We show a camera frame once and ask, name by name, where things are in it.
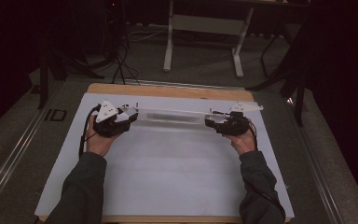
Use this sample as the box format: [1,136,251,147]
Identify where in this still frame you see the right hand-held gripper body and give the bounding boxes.
[214,101,265,137]

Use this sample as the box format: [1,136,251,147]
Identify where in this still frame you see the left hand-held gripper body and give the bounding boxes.
[92,99,132,139]

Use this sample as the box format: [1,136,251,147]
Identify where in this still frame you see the clear plastic bag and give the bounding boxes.
[121,102,231,128]

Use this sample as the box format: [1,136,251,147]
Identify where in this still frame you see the person's left hand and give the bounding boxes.
[84,115,123,158]

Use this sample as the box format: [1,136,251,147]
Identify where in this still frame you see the person's right hand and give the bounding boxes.
[223,128,259,156]

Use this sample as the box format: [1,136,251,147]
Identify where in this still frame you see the wooden table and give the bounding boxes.
[37,82,294,224]

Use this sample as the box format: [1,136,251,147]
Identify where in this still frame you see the white table mat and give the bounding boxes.
[34,91,295,219]

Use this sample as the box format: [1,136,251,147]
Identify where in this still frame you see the black chair legs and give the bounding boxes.
[246,29,310,127]

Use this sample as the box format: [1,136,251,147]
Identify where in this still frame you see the black metal stand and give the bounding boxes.
[36,43,68,110]

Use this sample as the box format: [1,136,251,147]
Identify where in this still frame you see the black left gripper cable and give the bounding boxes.
[77,105,103,161]

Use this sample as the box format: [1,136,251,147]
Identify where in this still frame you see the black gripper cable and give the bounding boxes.
[243,119,287,220]
[77,105,103,161]

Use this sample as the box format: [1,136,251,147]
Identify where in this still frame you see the black floor cables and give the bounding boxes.
[110,36,142,86]

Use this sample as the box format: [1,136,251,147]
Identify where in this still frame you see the white floor cable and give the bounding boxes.
[126,23,170,43]

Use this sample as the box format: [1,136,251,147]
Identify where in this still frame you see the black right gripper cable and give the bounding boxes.
[243,119,287,220]

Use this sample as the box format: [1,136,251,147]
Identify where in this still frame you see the white metal desk frame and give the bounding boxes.
[162,0,256,79]

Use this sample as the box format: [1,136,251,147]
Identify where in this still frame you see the metal floor rail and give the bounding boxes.
[283,100,346,224]
[0,81,63,216]

